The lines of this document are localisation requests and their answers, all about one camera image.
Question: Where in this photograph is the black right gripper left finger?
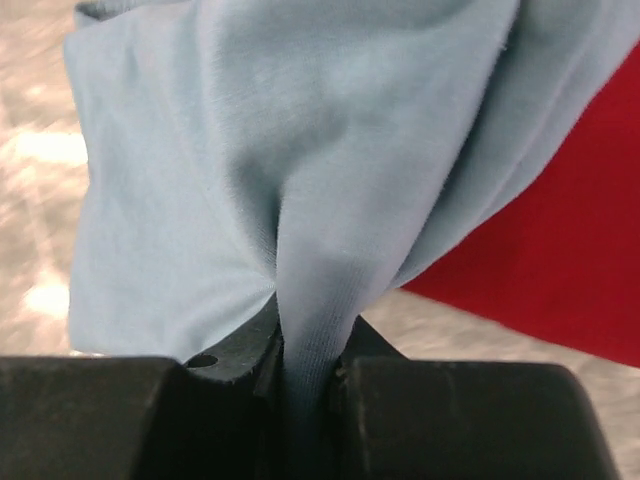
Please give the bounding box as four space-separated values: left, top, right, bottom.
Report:
1 301 282 479

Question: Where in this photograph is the red folded t shirt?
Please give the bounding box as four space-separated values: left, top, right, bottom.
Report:
407 52 639 366

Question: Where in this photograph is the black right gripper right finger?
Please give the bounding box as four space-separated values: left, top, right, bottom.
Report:
329 319 619 480

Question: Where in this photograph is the grey-blue t shirt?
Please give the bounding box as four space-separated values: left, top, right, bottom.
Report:
64 1 639 479

